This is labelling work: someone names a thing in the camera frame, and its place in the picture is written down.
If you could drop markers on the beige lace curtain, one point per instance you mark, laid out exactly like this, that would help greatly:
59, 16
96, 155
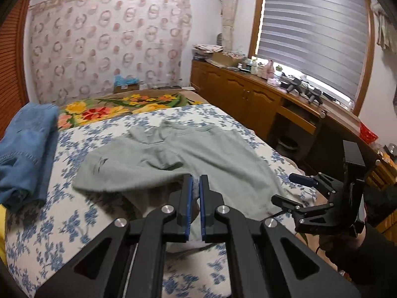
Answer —
228, 18

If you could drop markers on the cardboard box on cabinet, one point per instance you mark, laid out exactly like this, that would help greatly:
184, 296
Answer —
225, 59

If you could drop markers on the black handheld device on cabinet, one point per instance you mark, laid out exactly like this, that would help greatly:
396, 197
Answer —
291, 85

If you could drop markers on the patterned pink circle curtain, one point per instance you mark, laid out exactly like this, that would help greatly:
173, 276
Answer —
78, 46

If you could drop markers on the folded blue jeans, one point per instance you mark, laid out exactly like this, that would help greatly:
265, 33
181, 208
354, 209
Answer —
27, 154

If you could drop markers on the red basket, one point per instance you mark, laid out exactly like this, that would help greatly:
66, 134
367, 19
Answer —
366, 134

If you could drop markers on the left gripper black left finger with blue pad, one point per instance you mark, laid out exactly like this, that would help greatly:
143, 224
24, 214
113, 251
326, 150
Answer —
127, 258

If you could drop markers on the wooden sideboard cabinet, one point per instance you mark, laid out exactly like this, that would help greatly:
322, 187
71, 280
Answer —
273, 113

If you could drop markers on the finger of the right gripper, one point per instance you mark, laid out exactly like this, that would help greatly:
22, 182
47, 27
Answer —
286, 205
321, 182

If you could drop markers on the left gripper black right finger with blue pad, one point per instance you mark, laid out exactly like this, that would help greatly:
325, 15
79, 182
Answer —
264, 258

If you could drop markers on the blue floral white bedspread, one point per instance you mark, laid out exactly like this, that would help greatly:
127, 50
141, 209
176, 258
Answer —
41, 239

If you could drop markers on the stack of magazines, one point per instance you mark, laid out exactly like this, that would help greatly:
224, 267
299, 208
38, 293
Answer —
205, 51

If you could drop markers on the grey zebra window blind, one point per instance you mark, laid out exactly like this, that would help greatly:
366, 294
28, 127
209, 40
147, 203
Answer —
324, 39

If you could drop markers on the grey-green pants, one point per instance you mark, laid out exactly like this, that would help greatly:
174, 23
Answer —
147, 165

